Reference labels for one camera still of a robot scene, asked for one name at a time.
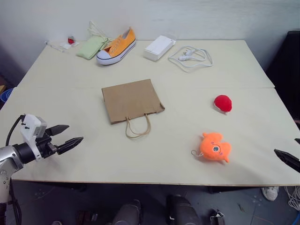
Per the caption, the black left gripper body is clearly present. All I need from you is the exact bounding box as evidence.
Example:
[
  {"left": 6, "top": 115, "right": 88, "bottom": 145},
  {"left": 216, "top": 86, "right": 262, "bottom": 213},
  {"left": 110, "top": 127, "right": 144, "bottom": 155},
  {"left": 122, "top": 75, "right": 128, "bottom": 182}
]
[{"left": 35, "top": 127, "right": 59, "bottom": 160}]

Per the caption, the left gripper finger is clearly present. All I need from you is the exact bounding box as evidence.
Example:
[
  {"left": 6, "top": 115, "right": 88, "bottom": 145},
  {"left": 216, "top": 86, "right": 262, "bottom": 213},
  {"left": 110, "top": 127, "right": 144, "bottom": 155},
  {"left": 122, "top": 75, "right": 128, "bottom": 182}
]
[
  {"left": 56, "top": 136, "right": 84, "bottom": 156},
  {"left": 47, "top": 124, "right": 70, "bottom": 137}
]

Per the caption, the blue round container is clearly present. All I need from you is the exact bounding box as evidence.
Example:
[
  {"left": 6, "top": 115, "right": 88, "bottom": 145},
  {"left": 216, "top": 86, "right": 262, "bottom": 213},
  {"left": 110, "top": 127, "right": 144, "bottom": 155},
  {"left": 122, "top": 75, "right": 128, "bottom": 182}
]
[{"left": 0, "top": 87, "right": 16, "bottom": 106}]

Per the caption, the cream shoelace cord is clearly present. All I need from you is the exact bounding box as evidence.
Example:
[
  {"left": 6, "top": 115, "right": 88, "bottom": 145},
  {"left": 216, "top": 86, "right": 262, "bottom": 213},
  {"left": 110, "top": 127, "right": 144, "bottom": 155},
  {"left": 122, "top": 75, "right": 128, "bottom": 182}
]
[{"left": 87, "top": 20, "right": 111, "bottom": 45}]

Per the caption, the white floor cable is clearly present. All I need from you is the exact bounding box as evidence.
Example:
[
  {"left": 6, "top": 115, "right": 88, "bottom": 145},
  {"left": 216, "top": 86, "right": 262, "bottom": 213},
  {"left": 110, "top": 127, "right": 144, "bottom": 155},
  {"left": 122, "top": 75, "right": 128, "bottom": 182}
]
[{"left": 283, "top": 185, "right": 300, "bottom": 212}]

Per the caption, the red round cap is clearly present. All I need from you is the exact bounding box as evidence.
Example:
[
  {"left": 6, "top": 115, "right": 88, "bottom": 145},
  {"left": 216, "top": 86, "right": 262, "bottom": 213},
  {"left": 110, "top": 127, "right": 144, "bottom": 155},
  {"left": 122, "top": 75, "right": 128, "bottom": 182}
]
[{"left": 213, "top": 94, "right": 233, "bottom": 116}]

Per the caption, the orange plush fish toy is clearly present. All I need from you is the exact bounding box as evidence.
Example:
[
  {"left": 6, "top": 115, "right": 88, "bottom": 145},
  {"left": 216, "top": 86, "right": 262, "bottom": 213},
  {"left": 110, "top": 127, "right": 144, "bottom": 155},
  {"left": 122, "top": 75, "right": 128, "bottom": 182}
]
[{"left": 190, "top": 132, "right": 233, "bottom": 164}]

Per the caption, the small white packet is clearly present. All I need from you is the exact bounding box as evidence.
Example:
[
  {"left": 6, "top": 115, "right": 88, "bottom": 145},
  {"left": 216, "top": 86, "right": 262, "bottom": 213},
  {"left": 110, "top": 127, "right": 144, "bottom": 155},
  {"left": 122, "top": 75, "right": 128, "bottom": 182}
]
[{"left": 59, "top": 41, "right": 79, "bottom": 50}]

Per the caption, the dark rounded shape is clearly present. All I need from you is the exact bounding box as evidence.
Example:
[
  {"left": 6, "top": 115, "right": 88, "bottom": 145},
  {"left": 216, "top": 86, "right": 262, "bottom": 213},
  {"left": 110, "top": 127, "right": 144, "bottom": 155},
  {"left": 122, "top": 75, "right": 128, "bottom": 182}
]
[
  {"left": 112, "top": 199, "right": 143, "bottom": 225},
  {"left": 165, "top": 194, "right": 203, "bottom": 225}
]

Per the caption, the white power cable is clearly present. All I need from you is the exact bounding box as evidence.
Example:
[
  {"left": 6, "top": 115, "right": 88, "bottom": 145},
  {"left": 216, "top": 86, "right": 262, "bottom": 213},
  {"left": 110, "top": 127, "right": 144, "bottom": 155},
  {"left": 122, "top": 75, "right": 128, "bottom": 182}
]
[{"left": 168, "top": 45, "right": 214, "bottom": 74}]

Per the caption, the light green fabric pouch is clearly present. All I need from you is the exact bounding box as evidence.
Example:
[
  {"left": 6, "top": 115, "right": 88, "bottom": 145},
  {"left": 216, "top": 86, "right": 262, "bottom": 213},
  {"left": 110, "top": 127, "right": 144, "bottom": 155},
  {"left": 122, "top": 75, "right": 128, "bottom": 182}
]
[{"left": 75, "top": 35, "right": 106, "bottom": 60}]

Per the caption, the orange canvas sneaker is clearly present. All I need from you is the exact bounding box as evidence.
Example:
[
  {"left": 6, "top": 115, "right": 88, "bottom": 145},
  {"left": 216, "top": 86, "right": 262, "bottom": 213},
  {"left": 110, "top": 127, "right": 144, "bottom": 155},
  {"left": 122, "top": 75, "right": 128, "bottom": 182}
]
[{"left": 96, "top": 26, "right": 137, "bottom": 66}]

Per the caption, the white cardboard box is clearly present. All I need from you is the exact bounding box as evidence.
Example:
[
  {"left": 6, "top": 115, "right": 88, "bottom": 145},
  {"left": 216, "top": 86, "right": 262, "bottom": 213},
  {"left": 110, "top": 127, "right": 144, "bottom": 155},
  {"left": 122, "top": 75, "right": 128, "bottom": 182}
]
[{"left": 143, "top": 35, "right": 177, "bottom": 62}]

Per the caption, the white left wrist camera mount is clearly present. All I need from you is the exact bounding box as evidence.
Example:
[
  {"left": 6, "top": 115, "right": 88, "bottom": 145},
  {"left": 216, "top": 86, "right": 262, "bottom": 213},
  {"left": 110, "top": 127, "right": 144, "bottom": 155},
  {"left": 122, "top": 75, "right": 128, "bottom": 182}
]
[{"left": 19, "top": 114, "right": 48, "bottom": 162}]

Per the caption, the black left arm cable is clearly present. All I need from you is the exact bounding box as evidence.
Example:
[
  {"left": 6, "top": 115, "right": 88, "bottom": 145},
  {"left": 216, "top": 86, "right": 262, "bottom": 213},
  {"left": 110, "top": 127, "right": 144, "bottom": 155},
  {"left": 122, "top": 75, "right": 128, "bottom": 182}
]
[{"left": 5, "top": 114, "right": 25, "bottom": 146}]

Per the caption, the white shoe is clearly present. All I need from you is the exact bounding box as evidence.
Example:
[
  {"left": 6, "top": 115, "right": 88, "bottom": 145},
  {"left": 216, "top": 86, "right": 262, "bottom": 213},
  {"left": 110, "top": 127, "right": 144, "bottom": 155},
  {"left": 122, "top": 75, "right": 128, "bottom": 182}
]
[{"left": 261, "top": 186, "right": 280, "bottom": 202}]

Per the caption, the brown paper bag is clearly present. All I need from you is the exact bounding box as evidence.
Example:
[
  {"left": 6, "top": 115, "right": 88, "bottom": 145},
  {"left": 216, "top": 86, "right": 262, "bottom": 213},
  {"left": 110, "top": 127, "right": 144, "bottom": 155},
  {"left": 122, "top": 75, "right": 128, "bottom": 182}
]
[{"left": 101, "top": 79, "right": 166, "bottom": 140}]

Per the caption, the black cabinet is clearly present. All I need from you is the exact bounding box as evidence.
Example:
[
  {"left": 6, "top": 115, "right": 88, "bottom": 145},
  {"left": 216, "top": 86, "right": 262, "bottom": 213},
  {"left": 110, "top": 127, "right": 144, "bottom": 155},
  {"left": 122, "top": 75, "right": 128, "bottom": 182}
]
[{"left": 264, "top": 30, "right": 300, "bottom": 128}]

